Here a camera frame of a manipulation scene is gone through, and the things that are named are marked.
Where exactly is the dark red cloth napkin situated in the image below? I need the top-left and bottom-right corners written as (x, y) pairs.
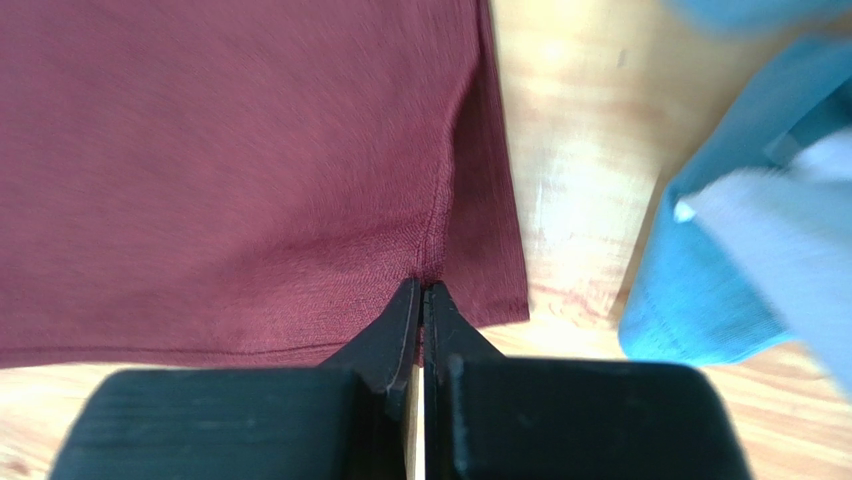
top-left (1, 1), bottom-right (529, 367)

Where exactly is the white towel on hanger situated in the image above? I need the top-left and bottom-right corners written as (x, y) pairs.
top-left (674, 127), bottom-right (851, 391)

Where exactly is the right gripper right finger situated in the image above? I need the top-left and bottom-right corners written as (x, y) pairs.
top-left (422, 284), bottom-right (750, 479)

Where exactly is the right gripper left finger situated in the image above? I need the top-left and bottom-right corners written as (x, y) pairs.
top-left (51, 279), bottom-right (422, 479)

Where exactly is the teal sweatshirt on hanger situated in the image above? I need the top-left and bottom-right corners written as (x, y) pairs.
top-left (618, 34), bottom-right (851, 366)

